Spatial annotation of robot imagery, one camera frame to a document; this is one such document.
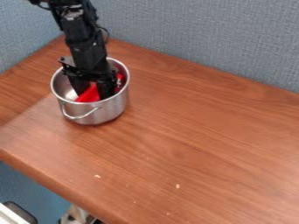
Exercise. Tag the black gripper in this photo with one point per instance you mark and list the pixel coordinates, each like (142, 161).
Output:
(88, 66)

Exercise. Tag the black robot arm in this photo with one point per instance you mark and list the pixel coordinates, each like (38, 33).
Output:
(77, 18)

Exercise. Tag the white object under table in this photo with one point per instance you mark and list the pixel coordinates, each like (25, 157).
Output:
(78, 216)

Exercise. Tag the black and silver equipment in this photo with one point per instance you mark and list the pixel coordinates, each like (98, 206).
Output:
(13, 214)

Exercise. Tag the metal pot with handle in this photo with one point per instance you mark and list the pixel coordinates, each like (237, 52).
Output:
(97, 112)

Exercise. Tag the red plastic block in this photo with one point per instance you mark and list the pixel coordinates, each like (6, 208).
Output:
(92, 93)

